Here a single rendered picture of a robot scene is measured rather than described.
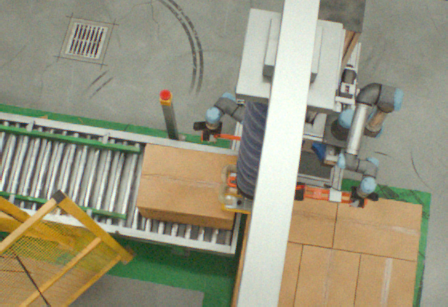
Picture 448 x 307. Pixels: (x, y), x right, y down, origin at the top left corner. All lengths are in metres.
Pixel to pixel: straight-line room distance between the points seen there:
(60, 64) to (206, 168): 1.93
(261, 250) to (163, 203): 2.21
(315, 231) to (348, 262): 0.31
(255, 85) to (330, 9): 1.21
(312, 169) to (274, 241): 3.05
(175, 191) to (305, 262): 1.01
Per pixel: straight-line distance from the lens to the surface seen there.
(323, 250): 4.13
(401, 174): 4.95
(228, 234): 4.07
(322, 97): 1.86
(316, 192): 3.49
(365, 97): 3.23
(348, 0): 3.03
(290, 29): 1.74
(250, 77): 1.85
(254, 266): 1.54
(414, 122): 5.11
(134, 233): 4.06
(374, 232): 4.22
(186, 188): 3.72
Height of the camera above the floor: 4.58
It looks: 75 degrees down
